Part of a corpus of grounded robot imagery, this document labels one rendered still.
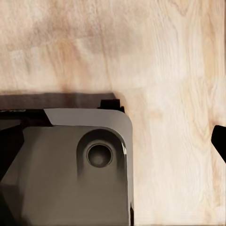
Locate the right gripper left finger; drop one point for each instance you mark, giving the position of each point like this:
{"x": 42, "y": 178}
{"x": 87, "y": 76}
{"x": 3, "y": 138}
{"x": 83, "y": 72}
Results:
{"x": 11, "y": 141}

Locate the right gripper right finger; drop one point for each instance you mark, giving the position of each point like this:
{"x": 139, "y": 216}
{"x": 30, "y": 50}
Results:
{"x": 218, "y": 139}

